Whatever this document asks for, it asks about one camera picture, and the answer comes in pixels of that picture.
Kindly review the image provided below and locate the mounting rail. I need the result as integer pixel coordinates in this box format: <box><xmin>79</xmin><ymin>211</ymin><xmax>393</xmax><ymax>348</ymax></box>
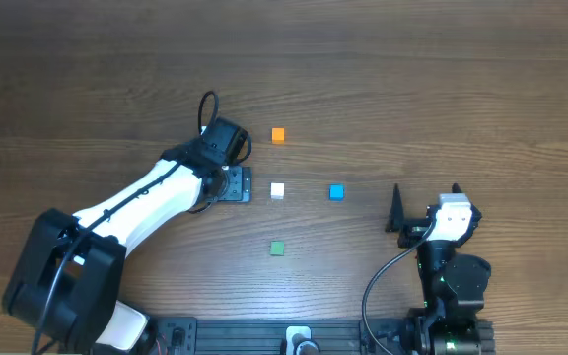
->
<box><xmin>138</xmin><ymin>317</ymin><xmax>497</xmax><ymax>355</ymax></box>

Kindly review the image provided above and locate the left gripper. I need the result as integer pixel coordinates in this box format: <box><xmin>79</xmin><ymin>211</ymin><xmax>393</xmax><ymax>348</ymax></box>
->
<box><xmin>219</xmin><ymin>166</ymin><xmax>253</xmax><ymax>204</ymax></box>

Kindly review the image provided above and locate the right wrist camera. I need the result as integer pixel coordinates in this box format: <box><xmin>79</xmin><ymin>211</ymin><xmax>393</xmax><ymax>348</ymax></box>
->
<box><xmin>433</xmin><ymin>192</ymin><xmax>474</xmax><ymax>243</ymax></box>

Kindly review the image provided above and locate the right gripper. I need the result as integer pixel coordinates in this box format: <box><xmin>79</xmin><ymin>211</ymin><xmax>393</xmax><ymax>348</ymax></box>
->
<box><xmin>385</xmin><ymin>182</ymin><xmax>483</xmax><ymax>249</ymax></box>

